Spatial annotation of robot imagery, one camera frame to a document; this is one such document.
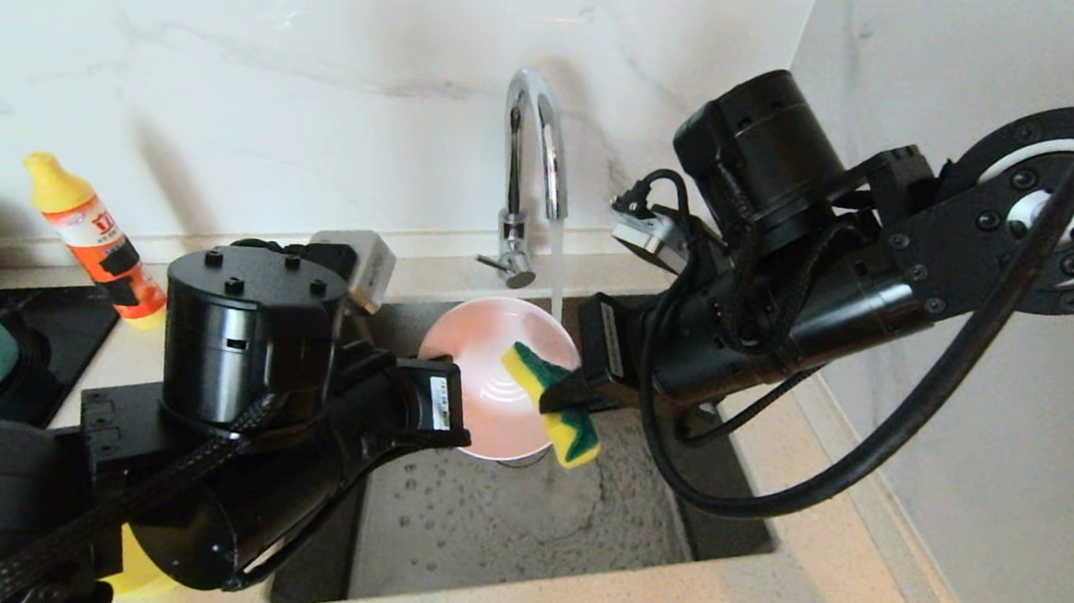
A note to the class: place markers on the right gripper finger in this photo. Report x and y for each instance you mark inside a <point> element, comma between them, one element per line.
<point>578,389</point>

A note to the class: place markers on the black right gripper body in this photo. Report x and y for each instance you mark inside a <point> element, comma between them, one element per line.
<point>650,352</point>

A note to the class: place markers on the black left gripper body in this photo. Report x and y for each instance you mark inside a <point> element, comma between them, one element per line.
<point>409,398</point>

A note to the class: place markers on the green and yellow sponge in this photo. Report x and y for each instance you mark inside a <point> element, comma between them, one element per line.
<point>573,438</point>

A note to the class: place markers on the pink plastic bowl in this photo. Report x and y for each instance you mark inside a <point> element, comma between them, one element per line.
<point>481,375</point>

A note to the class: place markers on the chrome gooseneck faucet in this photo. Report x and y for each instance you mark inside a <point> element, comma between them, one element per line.
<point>513,171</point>

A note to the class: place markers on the orange dish soap bottle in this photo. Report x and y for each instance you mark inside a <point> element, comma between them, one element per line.
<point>95,234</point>

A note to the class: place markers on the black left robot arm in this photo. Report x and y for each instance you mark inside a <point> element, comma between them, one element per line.
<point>186,465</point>

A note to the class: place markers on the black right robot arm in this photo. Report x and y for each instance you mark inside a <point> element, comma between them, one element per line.
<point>898,238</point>

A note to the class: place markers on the stainless steel sink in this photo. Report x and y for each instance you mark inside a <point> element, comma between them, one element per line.
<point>525,527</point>

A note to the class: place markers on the yellow plastic bowl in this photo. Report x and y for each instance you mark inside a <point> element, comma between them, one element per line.
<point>138,573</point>

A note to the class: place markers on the black induction cooktop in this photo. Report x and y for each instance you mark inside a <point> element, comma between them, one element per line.
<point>50,343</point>

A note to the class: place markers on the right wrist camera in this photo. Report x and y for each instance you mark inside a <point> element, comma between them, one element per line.
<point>651,239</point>

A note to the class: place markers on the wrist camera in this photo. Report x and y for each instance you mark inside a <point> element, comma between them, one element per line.
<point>651,239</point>
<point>363,265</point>

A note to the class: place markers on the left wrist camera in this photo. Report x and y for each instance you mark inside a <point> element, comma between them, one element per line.
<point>363,265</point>

